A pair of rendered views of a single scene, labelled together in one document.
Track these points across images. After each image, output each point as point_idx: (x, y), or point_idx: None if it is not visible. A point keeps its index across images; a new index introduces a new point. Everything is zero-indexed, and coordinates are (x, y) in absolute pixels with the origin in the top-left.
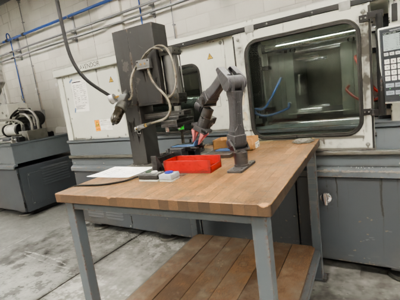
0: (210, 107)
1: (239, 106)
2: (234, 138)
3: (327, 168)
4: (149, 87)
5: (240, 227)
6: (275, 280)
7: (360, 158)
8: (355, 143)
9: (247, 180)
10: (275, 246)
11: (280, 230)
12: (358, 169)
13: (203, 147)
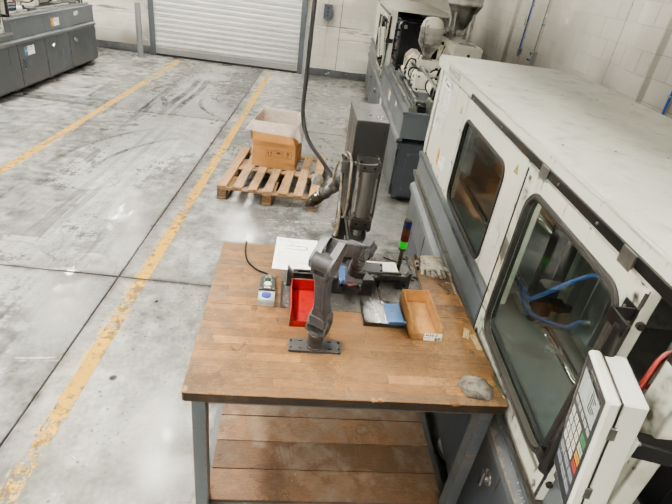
0: (358, 260)
1: (319, 291)
2: (309, 316)
3: (502, 450)
4: (344, 190)
5: None
6: (201, 443)
7: None
8: (528, 462)
9: (261, 361)
10: (417, 454)
11: (455, 450)
12: (515, 494)
13: (406, 287)
